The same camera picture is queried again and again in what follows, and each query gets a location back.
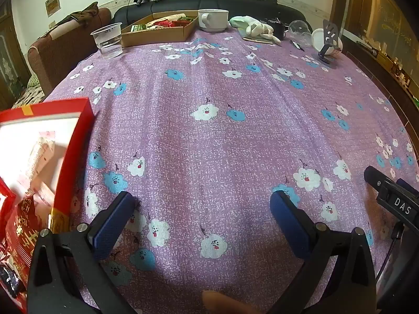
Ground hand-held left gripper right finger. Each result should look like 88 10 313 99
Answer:
268 190 377 314

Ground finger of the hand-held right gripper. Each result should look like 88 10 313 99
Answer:
364 165 395 191

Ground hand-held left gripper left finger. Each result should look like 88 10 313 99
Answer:
28 190 138 314

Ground large red snack packet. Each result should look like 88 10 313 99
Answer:
5 192 71 270

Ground pink white snack packet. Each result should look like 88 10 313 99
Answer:
21 134 57 187
28 183 57 210

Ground red gift box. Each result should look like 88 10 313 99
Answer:
0 97 96 313

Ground pile of wrapped snacks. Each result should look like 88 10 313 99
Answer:
130 13 197 31

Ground person's left hand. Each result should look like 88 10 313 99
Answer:
202 290 263 314

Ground purple floral tablecloth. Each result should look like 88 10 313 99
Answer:
42 28 419 314

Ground dark snack packet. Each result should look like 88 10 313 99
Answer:
0 262 26 299

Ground white paper bowl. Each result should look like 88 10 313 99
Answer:
311 28 344 57

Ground black phone stand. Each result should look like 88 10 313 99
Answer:
316 20 341 68

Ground patterned blanket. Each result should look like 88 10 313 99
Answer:
12 74 45 109

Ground small black container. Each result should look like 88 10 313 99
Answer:
268 20 288 40

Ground thin notebook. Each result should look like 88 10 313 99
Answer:
242 34 276 45

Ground brown armchair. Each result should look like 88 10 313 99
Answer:
28 7 112 88

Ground clear plastic water cup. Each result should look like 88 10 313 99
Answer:
91 22 124 60

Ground pale cloth gloves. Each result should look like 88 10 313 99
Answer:
229 16 283 46

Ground cardboard tray box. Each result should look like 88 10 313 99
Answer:
121 10 200 48

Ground wooden glass-door cabinet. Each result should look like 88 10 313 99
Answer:
0 2 31 108

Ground brown jacket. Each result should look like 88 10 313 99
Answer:
65 2 99 27

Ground white mug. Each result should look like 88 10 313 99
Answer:
198 9 229 33

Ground black leather sofa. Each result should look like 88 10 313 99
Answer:
113 0 314 31

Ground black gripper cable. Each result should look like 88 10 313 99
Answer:
376 222 405 282

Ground dark wooden door frame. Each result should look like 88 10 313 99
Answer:
330 0 419 105

